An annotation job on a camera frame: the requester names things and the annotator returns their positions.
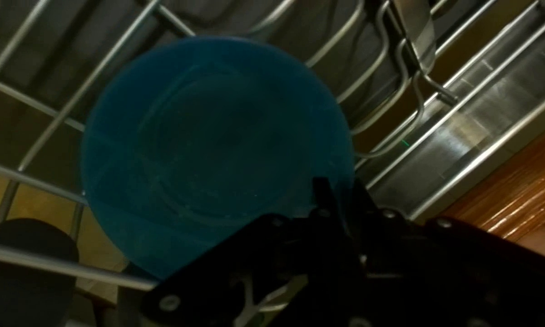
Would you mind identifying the grey dish drying rack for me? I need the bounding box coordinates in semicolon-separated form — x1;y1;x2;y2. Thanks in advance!
0;0;545;327

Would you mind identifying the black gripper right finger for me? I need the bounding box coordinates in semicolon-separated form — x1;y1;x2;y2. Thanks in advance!
347;179;545;327

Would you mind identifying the blue plastic bowl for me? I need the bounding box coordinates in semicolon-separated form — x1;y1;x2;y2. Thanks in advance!
80;34;356;281

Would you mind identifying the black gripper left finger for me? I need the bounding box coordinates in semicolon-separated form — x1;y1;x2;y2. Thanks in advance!
142;174;371;327

